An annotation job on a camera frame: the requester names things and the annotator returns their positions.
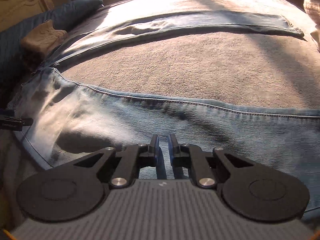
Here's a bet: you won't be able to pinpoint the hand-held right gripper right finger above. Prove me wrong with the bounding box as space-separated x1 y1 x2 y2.
169 133 272 189

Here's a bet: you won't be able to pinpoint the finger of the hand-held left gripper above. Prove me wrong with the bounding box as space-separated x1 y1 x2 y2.
15 118 34 127

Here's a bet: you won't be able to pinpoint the beige pants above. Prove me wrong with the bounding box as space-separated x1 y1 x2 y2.
20 19 68 55

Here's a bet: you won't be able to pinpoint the grey blanket bed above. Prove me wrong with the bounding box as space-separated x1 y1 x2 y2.
0 0 320 233

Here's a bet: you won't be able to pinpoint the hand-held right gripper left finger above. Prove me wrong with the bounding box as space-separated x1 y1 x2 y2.
54 134 159 189

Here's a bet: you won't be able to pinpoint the cream carved headboard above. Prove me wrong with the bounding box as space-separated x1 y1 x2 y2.
0 0 73 32

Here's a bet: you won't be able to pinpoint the blue pillow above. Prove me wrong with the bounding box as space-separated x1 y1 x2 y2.
0 0 104 85

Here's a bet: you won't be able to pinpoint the blue denim jeans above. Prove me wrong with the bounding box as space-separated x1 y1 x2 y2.
7 10 320 214

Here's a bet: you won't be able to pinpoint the dark plaid shirt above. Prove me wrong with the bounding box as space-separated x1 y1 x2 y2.
21 51 50 73

